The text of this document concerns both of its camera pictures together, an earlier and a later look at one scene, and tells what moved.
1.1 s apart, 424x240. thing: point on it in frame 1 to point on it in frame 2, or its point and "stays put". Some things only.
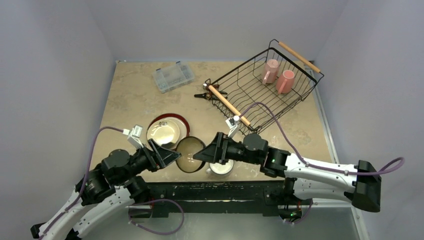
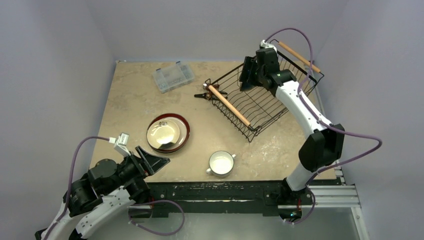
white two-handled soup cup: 219,168 stays put
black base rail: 234,197 stays put
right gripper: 222,148 to 249,71
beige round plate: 164,132 stays put
